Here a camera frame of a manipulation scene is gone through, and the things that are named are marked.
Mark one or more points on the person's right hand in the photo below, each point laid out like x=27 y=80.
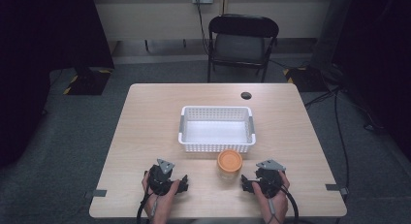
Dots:
x=274 y=208

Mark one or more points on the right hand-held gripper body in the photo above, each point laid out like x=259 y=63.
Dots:
x=269 y=180

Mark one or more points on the person's left hand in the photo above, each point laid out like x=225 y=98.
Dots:
x=161 y=204

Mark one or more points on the clear jar with orange lid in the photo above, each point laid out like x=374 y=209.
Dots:
x=229 y=162

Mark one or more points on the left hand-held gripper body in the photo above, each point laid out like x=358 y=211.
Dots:
x=158 y=180

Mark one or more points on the black stand base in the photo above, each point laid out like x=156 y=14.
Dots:
x=307 y=79
x=88 y=81

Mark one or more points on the white plastic basket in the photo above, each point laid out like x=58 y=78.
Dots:
x=216 y=133

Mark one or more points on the black folding chair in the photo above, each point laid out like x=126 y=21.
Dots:
x=240 y=43

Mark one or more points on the grey tape strip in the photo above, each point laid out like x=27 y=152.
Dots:
x=97 y=193
x=336 y=187

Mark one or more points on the black table grommet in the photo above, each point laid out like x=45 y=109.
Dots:
x=246 y=95

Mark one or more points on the black curtain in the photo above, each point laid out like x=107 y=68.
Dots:
x=38 y=56
x=378 y=56

